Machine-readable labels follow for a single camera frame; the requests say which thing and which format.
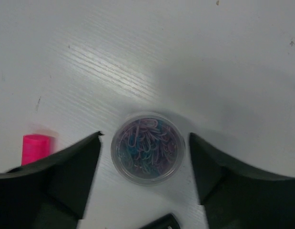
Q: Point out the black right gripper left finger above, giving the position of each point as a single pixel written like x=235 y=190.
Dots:
x=51 y=193

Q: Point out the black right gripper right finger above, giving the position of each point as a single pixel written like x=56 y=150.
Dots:
x=236 y=195

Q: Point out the pink highlighter marker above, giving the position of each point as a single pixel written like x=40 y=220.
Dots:
x=35 y=147

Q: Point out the blue highlighter marker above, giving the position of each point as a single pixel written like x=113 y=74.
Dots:
x=166 y=222

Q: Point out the clear paper clip jar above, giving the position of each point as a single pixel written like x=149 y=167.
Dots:
x=147 y=149

